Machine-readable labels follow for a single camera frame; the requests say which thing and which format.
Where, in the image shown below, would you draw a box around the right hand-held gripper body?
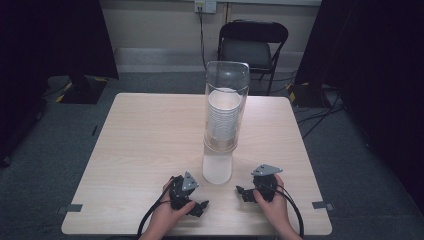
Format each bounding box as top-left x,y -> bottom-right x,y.
250,163 -> 284,203

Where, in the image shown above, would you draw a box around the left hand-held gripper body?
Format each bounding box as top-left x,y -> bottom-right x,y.
168,170 -> 201,211

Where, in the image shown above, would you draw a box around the person's right hand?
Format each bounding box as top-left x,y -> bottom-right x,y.
252,173 -> 290,232

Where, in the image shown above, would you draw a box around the person's left hand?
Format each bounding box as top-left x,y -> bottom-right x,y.
148,179 -> 198,235

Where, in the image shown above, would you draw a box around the clear plastic tube dispenser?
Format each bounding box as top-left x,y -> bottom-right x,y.
201,60 -> 251,186

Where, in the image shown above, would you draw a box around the grey tape strip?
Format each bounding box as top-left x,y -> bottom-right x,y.
311,200 -> 335,212
55,203 -> 84,215

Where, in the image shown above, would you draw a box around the stack of white paper cups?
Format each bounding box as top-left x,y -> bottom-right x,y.
206,87 -> 242,141

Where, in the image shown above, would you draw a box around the black stand base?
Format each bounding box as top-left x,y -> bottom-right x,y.
285,81 -> 334,109
55,75 -> 109,105

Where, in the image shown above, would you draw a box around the black folding chair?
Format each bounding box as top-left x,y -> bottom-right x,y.
216,19 -> 290,97

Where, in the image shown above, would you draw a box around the black curtain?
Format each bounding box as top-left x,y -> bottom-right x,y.
294,0 -> 424,214
0,0 -> 120,168

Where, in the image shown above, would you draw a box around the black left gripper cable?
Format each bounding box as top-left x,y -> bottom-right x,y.
135,175 -> 176,240

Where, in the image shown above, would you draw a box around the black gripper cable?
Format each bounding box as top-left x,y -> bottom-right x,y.
261,182 -> 305,239
135,175 -> 176,240

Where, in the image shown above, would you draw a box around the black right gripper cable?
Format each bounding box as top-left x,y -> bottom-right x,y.
261,182 -> 305,239

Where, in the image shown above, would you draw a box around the black floor cables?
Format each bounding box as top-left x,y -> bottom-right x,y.
249,68 -> 348,140

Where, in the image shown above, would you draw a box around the black wall socket cable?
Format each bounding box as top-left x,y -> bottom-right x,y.
197,7 -> 208,72

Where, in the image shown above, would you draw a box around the white wall socket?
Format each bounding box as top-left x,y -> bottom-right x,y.
194,0 -> 218,15

